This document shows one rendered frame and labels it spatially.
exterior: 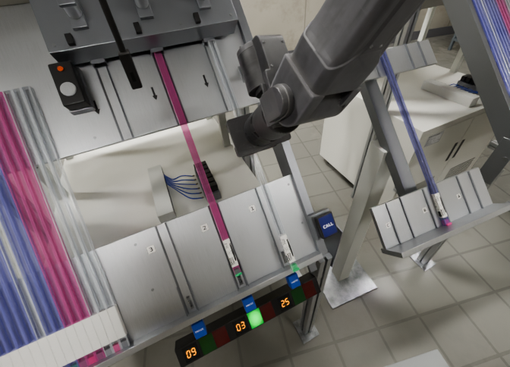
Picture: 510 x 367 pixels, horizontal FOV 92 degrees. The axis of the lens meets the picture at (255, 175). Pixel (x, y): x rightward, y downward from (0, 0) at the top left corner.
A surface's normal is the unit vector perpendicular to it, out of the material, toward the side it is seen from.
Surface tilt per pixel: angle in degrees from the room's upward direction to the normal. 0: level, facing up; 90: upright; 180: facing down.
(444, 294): 0
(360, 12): 80
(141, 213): 0
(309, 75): 83
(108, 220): 0
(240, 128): 48
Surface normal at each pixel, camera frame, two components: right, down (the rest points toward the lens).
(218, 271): 0.26, -0.06
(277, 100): -0.87, 0.27
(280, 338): -0.07, -0.73
